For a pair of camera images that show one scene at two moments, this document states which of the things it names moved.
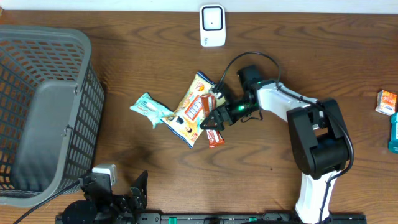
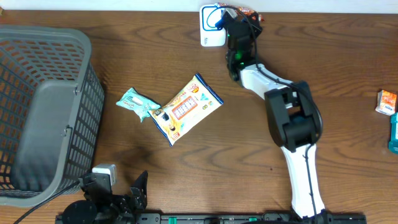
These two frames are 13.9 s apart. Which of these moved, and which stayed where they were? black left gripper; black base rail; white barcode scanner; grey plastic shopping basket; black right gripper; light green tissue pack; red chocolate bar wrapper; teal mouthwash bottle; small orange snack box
Moved: black right gripper; red chocolate bar wrapper; light green tissue pack
Stayed: grey plastic shopping basket; teal mouthwash bottle; black left gripper; small orange snack box; black base rail; white barcode scanner
